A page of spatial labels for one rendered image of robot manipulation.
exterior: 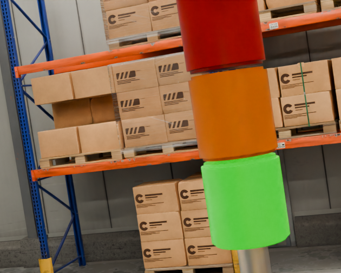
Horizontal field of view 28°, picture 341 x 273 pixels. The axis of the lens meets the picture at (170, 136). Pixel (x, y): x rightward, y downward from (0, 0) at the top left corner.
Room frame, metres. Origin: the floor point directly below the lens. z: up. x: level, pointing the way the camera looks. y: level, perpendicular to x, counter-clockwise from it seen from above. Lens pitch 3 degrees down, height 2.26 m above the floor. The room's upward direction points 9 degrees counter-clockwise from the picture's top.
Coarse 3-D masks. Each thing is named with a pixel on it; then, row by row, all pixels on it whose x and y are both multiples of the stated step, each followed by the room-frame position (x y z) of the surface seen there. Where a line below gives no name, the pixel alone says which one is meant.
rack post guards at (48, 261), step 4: (232, 252) 8.21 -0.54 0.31; (236, 252) 8.18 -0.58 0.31; (232, 256) 8.23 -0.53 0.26; (236, 256) 8.19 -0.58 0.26; (40, 260) 9.08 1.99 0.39; (44, 260) 9.05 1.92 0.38; (48, 260) 9.05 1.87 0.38; (236, 260) 8.19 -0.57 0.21; (40, 264) 9.08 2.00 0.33; (44, 264) 9.06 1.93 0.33; (48, 264) 9.05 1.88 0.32; (52, 264) 9.11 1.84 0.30; (236, 264) 8.19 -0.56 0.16; (40, 268) 9.09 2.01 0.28; (44, 268) 9.06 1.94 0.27; (48, 268) 9.04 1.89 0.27; (52, 268) 9.09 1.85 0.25; (236, 268) 8.19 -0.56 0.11; (44, 272) 9.07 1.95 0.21; (48, 272) 9.05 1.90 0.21; (52, 272) 9.07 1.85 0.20; (236, 272) 8.20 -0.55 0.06
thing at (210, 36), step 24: (192, 0) 0.41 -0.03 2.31; (216, 0) 0.40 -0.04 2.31; (240, 0) 0.41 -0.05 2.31; (192, 24) 0.41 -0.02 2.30; (216, 24) 0.40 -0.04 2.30; (240, 24) 0.41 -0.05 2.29; (192, 48) 0.41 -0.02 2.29; (216, 48) 0.40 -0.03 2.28; (240, 48) 0.40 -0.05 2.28; (192, 72) 0.42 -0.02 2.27
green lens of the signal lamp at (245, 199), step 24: (216, 168) 0.41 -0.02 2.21; (240, 168) 0.40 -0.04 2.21; (264, 168) 0.41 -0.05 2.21; (216, 192) 0.41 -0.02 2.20; (240, 192) 0.40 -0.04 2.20; (264, 192) 0.41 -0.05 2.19; (216, 216) 0.41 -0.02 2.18; (240, 216) 0.40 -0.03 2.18; (264, 216) 0.40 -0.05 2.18; (216, 240) 0.42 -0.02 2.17; (240, 240) 0.40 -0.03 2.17; (264, 240) 0.40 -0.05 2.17
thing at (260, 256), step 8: (256, 248) 0.42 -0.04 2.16; (264, 248) 0.42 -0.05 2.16; (240, 256) 0.42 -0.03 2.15; (248, 256) 0.42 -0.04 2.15; (256, 256) 0.42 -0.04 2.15; (264, 256) 0.42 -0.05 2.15; (240, 264) 0.42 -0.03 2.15; (248, 264) 0.42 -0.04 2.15; (256, 264) 0.42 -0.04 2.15; (264, 264) 0.42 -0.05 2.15; (240, 272) 0.43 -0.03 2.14; (248, 272) 0.42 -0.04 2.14; (256, 272) 0.42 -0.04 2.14; (264, 272) 0.42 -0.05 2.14
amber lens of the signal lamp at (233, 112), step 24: (240, 72) 0.40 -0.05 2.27; (264, 72) 0.42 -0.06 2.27; (192, 96) 0.42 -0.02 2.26; (216, 96) 0.41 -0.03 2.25; (240, 96) 0.40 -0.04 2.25; (264, 96) 0.41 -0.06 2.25; (216, 120) 0.41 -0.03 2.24; (240, 120) 0.40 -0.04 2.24; (264, 120) 0.41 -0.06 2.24; (216, 144) 0.41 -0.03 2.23; (240, 144) 0.40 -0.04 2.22; (264, 144) 0.41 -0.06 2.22
